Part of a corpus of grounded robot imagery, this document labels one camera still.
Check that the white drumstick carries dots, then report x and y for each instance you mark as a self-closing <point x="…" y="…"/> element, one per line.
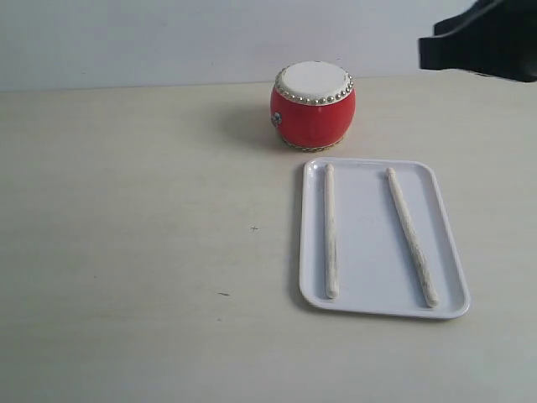
<point x="331" y="276"/>
<point x="416" y="252"/>

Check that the white plastic tray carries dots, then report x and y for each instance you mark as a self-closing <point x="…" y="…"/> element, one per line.
<point x="375" y="269"/>

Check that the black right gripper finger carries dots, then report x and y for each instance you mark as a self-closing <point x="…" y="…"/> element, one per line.
<point x="491" y="38"/>

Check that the small red drum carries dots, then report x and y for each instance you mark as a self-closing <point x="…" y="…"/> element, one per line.
<point x="312" y="104"/>

